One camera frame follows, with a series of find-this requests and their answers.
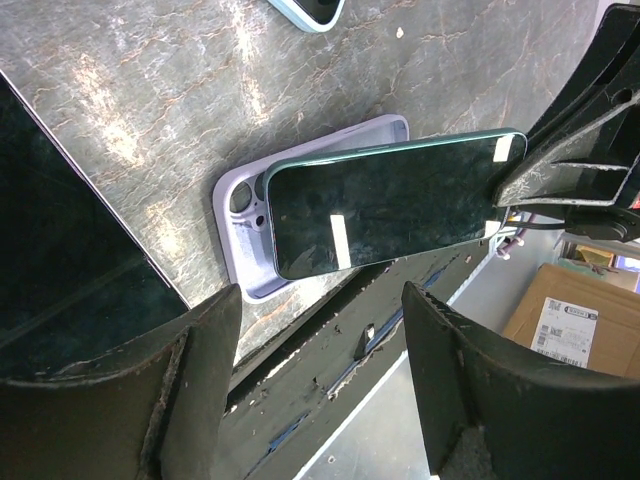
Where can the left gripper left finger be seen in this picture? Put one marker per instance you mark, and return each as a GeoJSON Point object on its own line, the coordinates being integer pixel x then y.
{"type": "Point", "coordinates": [150, 408]}

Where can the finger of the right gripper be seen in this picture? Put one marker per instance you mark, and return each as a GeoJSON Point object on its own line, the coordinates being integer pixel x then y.
{"type": "Point", "coordinates": [615, 41]}
{"type": "Point", "coordinates": [583, 150]}

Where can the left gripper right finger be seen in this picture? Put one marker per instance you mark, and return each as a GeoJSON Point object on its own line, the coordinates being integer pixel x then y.
{"type": "Point", "coordinates": [490, 408]}

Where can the white phone black screen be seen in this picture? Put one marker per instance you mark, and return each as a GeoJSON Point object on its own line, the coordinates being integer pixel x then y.
{"type": "Point", "coordinates": [74, 283]}

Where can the purple phone case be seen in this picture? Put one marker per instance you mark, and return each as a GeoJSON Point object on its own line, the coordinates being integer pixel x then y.
{"type": "Point", "coordinates": [241, 214]}

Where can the dark green phone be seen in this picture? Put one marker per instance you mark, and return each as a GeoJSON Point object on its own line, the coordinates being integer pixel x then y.
{"type": "Point", "coordinates": [336, 211]}

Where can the light blue phone case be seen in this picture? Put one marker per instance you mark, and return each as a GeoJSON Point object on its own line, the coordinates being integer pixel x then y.
{"type": "Point", "coordinates": [311, 16]}

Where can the cardboard box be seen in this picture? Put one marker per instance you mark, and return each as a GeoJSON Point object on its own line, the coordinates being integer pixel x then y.
{"type": "Point", "coordinates": [579, 320]}

